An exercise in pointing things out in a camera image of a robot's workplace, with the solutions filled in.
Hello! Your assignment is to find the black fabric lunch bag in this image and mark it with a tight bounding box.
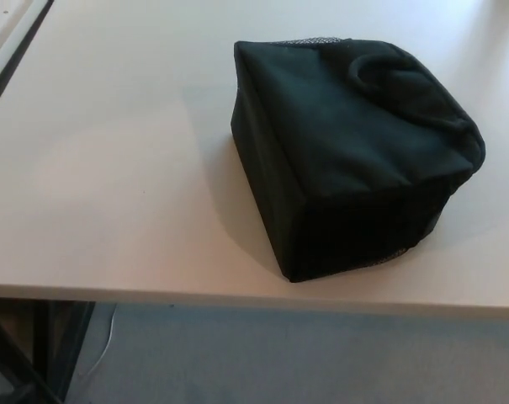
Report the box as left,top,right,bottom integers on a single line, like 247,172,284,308
227,35,488,285

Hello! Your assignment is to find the white desk with rounded edge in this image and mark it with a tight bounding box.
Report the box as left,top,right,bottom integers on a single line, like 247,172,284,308
0,0,54,124

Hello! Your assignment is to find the black table leg frame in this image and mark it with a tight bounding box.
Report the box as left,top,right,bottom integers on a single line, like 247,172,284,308
0,295,98,404

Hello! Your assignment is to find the thin white floor cable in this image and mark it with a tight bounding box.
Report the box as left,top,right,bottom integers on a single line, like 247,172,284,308
77,304,118,378

